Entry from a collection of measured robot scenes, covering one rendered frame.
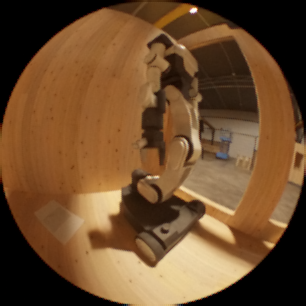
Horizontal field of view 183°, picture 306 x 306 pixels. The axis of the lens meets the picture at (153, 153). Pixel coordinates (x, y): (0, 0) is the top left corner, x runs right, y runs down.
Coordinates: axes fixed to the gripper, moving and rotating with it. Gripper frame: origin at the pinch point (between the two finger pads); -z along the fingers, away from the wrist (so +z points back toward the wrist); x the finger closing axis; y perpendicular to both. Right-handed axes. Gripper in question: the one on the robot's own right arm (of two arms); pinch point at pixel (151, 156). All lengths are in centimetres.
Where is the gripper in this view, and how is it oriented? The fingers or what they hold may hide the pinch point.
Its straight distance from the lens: 37.7
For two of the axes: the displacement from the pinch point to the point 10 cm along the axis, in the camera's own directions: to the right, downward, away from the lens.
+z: 0.2, -10.0, -0.1
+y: 7.4, 0.1, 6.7
